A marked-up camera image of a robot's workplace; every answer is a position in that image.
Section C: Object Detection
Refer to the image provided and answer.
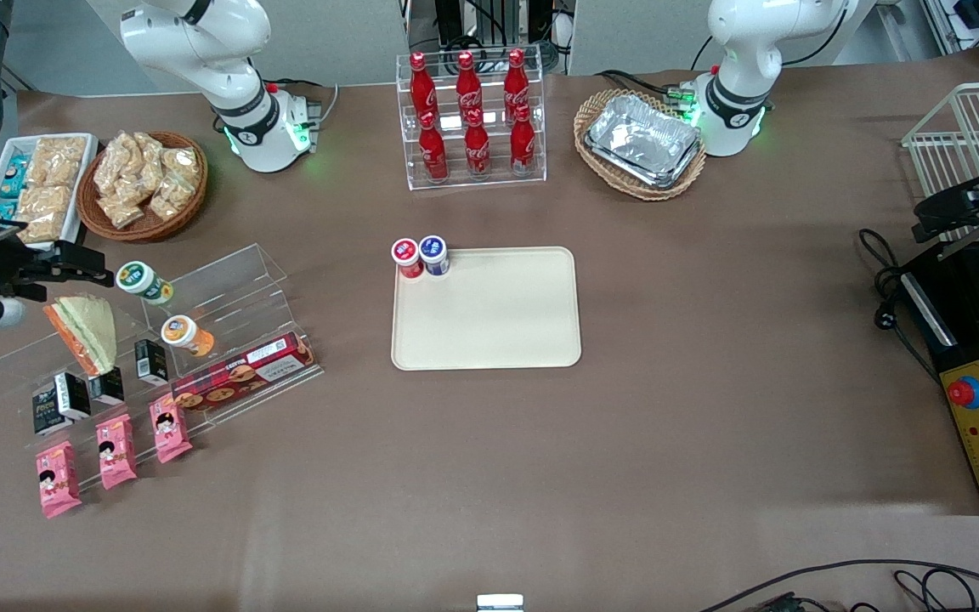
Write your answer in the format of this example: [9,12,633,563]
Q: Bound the triangle sandwich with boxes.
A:
[42,295,118,377]

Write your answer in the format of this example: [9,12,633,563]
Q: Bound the white rectangular snack tray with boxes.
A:
[0,133,100,256]

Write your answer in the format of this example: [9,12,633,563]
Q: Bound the beige plastic tray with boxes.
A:
[391,246,582,371]

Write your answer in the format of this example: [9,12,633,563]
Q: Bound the tan rice snack bag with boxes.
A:
[28,136,88,188]
[15,185,76,245]

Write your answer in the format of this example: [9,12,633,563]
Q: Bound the green lid cup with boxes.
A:
[115,260,175,308]

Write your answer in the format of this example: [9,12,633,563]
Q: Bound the clear bag of crackers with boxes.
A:
[101,189,149,230]
[148,149,201,222]
[93,140,135,198]
[111,132,166,175]

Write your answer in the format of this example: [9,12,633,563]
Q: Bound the black sealing machine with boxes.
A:
[897,238,979,517]

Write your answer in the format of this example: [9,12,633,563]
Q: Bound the small black drink carton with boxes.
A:
[88,367,126,407]
[133,339,170,383]
[54,372,92,421]

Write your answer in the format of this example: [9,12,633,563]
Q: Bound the orange lid cup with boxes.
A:
[160,314,217,359]

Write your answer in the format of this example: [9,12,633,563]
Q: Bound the brown wicker basket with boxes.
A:
[76,131,209,243]

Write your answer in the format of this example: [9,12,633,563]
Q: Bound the black small carton left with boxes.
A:
[32,387,71,437]

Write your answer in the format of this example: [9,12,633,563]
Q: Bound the clear acrylic stepped shelf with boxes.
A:
[0,244,325,490]

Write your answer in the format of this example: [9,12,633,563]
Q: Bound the pink snack packet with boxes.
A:
[149,395,194,465]
[95,414,139,491]
[36,440,83,520]

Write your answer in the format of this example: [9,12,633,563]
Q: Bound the red cookie box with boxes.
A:
[170,332,318,414]

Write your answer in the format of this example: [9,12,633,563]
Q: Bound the stacked foil trays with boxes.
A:
[585,93,703,190]

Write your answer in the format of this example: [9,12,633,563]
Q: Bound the red lid cup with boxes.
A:
[391,238,425,280]

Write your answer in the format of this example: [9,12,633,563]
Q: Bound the light wicker basket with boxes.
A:
[574,89,707,202]

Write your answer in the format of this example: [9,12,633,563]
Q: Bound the blue lid cup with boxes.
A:
[419,235,451,278]

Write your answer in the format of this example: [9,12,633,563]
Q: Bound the red cola bottle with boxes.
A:
[464,108,491,179]
[418,110,450,183]
[504,48,531,111]
[456,51,484,116]
[409,53,439,122]
[510,104,536,176]

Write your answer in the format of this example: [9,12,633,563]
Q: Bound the clear acrylic bottle rack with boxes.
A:
[396,53,547,191]

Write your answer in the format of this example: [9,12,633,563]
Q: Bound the background equipment rack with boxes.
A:
[403,0,577,76]

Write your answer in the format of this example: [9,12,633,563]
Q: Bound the black power cable with plug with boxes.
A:
[857,228,942,385]

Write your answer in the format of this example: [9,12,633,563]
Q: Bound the white wire basket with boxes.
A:
[901,81,979,244]

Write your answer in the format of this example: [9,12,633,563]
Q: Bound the black floor cables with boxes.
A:
[697,558,979,612]

